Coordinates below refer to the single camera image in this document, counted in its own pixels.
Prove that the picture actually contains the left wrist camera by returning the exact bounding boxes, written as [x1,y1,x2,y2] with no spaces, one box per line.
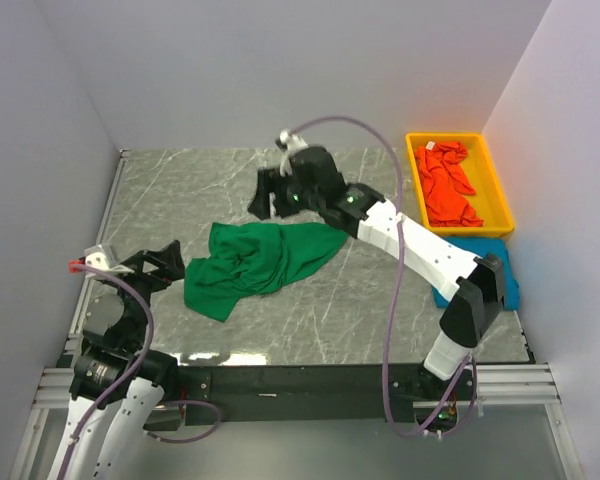
[69,244,133,274]

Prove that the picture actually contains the purple cable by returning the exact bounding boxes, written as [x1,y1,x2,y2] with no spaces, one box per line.
[289,116,481,438]
[59,263,222,480]

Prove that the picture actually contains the aluminium frame rail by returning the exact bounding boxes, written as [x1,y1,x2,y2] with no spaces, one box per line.
[32,364,561,410]

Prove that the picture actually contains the green t-shirt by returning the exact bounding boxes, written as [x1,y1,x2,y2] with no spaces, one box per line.
[183,222,348,322]

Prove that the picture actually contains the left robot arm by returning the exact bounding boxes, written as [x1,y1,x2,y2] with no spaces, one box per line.
[48,240,185,479]

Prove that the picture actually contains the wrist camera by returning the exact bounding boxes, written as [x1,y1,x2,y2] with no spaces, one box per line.
[69,244,133,274]
[276,130,309,176]

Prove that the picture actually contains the orange t-shirt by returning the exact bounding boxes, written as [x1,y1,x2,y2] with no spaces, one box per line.
[414,142,484,228]

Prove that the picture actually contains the black base beam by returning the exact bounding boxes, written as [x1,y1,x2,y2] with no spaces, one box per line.
[144,363,461,432]

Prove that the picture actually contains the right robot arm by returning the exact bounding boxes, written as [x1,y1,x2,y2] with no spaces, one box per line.
[248,146,506,381]

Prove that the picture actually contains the yellow plastic bin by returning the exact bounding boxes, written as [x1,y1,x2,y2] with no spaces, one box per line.
[405,132,514,238]

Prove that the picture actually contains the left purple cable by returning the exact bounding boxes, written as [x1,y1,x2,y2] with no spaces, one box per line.
[59,263,222,480]

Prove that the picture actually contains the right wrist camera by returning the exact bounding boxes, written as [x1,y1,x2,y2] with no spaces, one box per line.
[276,130,309,176]

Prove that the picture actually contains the blue folded t-shirt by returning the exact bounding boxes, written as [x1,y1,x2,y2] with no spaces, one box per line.
[445,236,520,311]

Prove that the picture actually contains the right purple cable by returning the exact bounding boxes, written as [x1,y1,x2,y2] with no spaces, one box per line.
[289,116,481,438]

